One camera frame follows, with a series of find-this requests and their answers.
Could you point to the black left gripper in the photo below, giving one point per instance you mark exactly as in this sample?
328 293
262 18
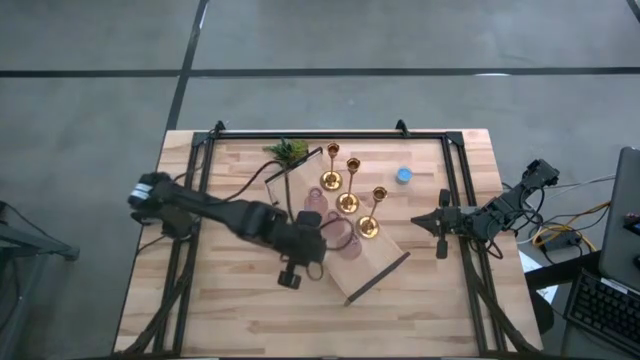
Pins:
302 245

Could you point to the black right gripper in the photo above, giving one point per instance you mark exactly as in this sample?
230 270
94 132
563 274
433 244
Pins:
460 221

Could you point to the pink glass vase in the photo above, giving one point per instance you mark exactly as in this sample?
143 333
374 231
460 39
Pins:
316 199
335 227
351 247

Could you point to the wooden shelf riser black legs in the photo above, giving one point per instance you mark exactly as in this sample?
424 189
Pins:
380 252

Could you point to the gold candlestick holder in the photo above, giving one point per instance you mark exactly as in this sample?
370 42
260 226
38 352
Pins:
367 227
331 181
347 203

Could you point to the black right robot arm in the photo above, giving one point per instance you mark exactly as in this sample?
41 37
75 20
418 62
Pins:
500 215

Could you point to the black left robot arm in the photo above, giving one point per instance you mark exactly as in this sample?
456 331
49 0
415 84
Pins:
200 205

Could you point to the potted green succulent plant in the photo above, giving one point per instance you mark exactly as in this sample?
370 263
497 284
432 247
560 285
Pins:
290 151

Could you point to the white paper sheet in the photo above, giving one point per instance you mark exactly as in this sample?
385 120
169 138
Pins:
526 261

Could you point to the black power adapter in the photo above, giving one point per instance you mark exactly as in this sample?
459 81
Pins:
562 242

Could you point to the black keyboard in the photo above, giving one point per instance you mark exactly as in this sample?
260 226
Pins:
600 310

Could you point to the grey laptop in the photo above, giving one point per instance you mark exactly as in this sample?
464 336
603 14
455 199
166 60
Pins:
622 225

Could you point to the grey metal stand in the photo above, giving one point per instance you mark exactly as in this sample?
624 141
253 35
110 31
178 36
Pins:
45 247

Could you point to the black aluminium table frame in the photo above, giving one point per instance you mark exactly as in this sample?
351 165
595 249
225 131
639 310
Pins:
325 135

